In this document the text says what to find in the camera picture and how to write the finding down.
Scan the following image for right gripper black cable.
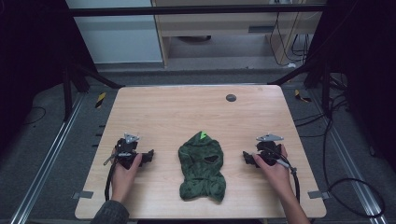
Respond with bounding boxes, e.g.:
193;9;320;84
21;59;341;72
268;146;302;204

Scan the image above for black looped floor cable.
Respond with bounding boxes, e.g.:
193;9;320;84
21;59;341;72
292;92;387;219

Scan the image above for thin black floor cable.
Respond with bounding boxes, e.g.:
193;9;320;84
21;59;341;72
23;105;48;126

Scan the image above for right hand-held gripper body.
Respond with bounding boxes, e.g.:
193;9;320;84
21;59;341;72
255;133;285;166

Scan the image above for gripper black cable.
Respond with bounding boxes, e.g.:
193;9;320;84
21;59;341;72
104;157;119;202
268;146;302;204

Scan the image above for black horizontal frame bar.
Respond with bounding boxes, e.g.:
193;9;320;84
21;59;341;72
66;3;329;18

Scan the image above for white cabinet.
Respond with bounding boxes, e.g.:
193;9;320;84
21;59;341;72
64;0;164;65

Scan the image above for aluminium floor rail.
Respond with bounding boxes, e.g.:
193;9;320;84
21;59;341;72
310;89;389;224
8;92;86;224

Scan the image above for black curtain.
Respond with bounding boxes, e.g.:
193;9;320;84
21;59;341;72
304;0;396;174
0;0;97;153

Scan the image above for green fleece hooded garment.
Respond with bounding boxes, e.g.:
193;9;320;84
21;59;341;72
177;131;227;203

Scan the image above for person's right hand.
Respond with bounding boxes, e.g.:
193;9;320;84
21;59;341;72
252;144;295;202

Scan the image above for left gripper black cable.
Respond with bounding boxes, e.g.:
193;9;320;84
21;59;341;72
104;157;119;202

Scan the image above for yellow black striped tape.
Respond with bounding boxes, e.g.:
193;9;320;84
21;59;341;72
94;91;107;109
293;89;313;104

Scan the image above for grey table bracket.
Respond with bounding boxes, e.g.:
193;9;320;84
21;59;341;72
307;189;331;201
72;190;94;201

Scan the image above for hanging black desk cables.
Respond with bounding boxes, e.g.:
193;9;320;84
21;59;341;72
268;0;314;68

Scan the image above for black metal frame stand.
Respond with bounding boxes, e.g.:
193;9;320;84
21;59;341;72
61;60;126;123
268;57;333;119

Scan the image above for light wooden desk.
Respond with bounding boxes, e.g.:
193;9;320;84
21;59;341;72
150;0;327;69

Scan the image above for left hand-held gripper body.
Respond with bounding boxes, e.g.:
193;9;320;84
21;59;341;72
103;133;143;171

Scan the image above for person's left hand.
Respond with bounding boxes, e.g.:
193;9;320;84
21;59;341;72
110;152;144;203

